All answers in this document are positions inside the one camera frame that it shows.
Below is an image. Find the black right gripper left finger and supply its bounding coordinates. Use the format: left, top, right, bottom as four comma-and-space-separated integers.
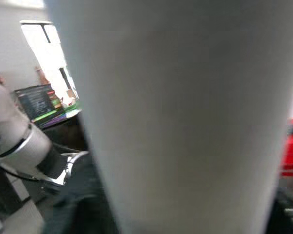
43, 192, 120, 234

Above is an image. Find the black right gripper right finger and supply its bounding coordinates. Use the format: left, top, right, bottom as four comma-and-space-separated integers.
267, 189, 293, 234

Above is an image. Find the white plastic table leg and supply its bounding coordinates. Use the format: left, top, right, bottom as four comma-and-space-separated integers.
42, 0, 293, 234

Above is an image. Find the dark brown desk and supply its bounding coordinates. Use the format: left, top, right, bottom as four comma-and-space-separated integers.
41, 117, 88, 152

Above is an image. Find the black printed cardboard box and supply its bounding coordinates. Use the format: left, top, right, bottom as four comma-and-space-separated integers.
14, 84, 83, 129

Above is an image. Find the bright window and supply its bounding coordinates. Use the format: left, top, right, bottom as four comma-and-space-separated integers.
20, 20, 79, 103

